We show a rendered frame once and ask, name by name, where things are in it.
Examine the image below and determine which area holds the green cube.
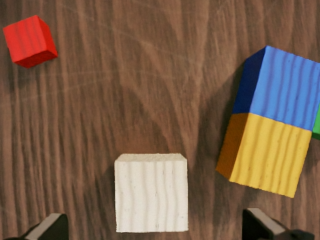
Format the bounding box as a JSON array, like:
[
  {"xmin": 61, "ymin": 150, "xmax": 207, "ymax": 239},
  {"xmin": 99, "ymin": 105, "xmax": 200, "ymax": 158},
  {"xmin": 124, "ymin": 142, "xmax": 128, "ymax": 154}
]
[{"xmin": 311, "ymin": 103, "xmax": 320, "ymax": 140}]

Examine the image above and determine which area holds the white cube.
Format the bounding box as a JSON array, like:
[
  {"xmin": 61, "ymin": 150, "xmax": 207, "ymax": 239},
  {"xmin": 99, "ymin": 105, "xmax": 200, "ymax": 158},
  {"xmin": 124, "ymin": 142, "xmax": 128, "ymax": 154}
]
[{"xmin": 115, "ymin": 153, "xmax": 188, "ymax": 232}]

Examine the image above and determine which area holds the yellow cube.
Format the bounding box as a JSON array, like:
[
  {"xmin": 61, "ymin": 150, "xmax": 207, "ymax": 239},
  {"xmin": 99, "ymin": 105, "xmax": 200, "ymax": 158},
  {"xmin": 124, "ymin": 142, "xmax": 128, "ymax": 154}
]
[{"xmin": 216, "ymin": 113, "xmax": 312, "ymax": 197}]

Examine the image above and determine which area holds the red cube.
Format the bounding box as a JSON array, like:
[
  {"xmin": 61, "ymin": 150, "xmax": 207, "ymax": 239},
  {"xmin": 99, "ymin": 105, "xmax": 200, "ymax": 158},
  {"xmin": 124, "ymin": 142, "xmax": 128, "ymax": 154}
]
[{"xmin": 3, "ymin": 15, "xmax": 58, "ymax": 68}]

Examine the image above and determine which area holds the blue cube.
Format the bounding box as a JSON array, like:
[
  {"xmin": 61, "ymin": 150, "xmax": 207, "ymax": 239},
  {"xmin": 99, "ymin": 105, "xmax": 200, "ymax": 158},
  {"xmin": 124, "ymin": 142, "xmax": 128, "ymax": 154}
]
[{"xmin": 232, "ymin": 46, "xmax": 320, "ymax": 131}]

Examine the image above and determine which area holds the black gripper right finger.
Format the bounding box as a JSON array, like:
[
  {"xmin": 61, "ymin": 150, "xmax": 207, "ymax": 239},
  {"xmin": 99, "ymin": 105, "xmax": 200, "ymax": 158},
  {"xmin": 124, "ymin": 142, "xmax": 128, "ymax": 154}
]
[{"xmin": 242, "ymin": 208, "xmax": 315, "ymax": 240}]

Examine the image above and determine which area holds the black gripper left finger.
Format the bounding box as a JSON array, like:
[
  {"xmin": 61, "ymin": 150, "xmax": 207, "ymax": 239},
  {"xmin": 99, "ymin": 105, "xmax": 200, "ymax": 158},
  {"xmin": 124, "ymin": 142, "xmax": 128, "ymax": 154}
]
[{"xmin": 4, "ymin": 214, "xmax": 69, "ymax": 240}]

